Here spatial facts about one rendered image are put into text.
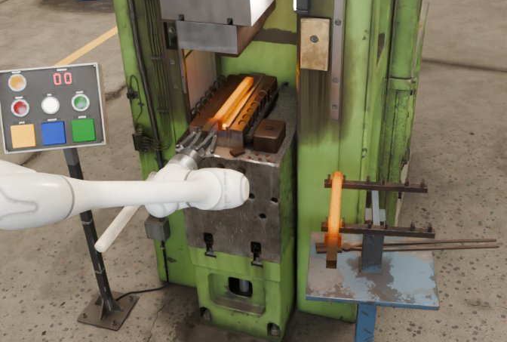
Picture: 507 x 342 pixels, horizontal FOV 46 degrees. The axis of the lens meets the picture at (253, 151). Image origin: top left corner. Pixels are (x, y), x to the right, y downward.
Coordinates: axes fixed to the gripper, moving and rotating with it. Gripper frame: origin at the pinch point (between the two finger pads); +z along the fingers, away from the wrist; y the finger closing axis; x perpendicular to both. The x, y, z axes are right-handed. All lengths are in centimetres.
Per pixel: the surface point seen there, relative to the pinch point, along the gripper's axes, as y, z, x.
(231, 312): 0, 3, -91
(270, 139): 17.4, 9.5, -6.7
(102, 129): -38.3, -3.5, -3.5
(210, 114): -7.3, 17.5, -5.1
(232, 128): 4.0, 9.8, -4.8
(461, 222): 90, 104, -105
